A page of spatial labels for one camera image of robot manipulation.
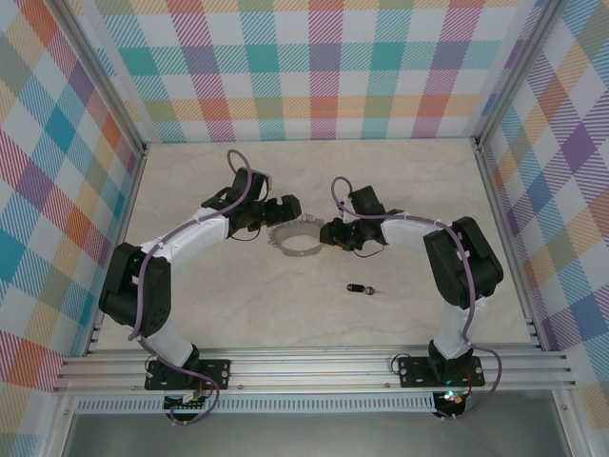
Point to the metal band with split rings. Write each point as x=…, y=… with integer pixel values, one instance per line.
x=300, y=252

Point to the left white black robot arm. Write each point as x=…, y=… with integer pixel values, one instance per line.
x=190, y=238

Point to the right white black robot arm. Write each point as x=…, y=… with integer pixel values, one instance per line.
x=414, y=233

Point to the grey metal panel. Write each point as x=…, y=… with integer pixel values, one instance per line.
x=309, y=435

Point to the electronics board lit LED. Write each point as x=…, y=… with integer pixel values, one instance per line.
x=452, y=397

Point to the electronics board green terminal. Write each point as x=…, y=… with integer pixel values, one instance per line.
x=185, y=403

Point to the wide aluminium base rail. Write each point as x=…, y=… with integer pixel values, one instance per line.
x=309, y=366

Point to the aluminium side rail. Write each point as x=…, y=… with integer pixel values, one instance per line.
x=509, y=247
x=116, y=247

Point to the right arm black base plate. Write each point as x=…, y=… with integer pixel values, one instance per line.
x=414, y=371

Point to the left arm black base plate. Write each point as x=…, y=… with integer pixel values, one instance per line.
x=216, y=373

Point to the aluminium corner post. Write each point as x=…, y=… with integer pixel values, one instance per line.
x=509, y=76
x=104, y=81

